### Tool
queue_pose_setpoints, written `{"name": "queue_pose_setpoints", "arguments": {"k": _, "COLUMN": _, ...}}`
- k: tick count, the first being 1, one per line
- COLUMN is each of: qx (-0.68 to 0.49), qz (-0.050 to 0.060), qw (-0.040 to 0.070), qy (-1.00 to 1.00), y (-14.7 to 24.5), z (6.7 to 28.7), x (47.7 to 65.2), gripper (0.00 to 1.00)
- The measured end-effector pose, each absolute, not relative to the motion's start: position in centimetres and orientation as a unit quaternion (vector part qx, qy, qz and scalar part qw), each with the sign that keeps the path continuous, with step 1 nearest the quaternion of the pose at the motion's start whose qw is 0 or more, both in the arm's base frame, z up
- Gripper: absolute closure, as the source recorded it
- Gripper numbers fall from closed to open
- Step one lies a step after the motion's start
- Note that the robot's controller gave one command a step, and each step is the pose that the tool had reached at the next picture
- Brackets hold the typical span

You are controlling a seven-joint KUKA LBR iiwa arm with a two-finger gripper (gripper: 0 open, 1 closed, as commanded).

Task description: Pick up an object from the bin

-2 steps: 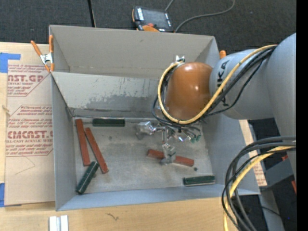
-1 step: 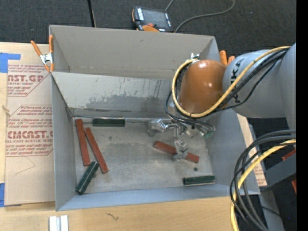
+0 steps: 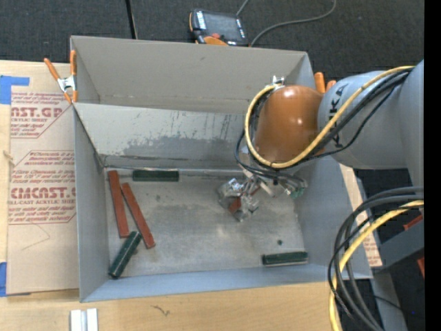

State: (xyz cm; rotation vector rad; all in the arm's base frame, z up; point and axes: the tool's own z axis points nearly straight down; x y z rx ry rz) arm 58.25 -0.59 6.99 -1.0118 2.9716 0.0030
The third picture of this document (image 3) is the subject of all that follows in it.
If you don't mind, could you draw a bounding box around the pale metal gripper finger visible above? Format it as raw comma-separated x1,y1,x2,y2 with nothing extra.
235,193,260,223
217,178,247,200

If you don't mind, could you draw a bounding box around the grey metal bin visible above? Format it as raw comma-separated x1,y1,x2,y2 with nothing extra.
70,35,373,303

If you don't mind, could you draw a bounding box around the dark green flat block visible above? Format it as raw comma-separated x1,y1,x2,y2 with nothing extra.
132,170,181,183
262,251,309,267
107,231,143,279

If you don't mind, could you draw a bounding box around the red-brown flat block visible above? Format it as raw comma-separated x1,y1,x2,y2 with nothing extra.
107,170,131,239
120,182,156,250

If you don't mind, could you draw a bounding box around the brown cardboard board, red print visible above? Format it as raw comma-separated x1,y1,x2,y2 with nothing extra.
0,59,81,297

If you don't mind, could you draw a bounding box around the black cylinder on white bracket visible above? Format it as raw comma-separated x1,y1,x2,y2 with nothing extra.
260,178,280,198

